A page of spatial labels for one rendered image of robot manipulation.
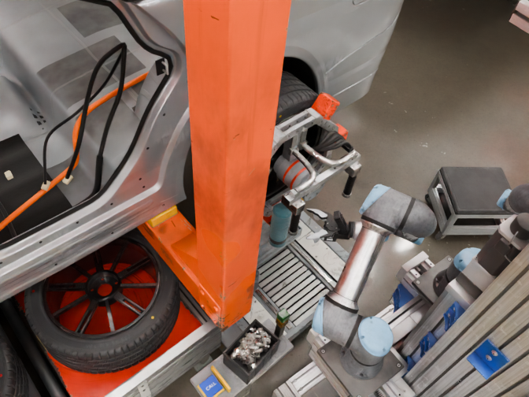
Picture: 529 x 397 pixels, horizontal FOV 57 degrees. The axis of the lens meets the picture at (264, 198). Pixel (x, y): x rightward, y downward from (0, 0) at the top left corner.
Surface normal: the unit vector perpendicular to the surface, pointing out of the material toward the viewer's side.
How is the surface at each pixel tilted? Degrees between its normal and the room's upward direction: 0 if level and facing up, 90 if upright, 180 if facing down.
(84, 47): 6
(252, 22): 90
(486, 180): 0
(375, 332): 7
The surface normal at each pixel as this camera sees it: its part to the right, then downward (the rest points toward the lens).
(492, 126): 0.07, -0.61
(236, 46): 0.65, 0.63
